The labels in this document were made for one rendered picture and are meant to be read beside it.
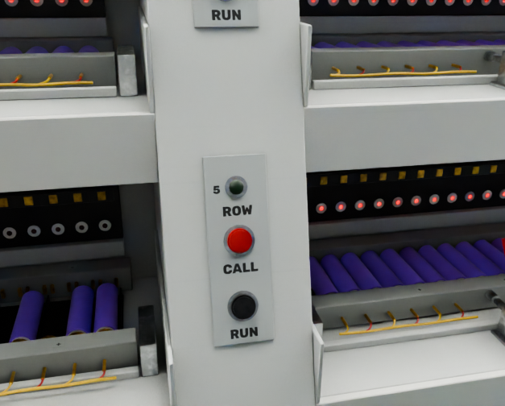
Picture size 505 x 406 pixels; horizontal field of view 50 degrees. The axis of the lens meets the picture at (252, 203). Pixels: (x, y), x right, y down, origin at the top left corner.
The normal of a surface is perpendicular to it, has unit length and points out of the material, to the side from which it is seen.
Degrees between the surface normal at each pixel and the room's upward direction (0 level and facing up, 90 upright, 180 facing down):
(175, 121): 90
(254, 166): 90
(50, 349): 17
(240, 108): 90
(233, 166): 90
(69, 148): 107
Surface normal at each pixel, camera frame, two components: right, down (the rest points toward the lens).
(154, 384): 0.01, -0.92
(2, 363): 0.22, 0.39
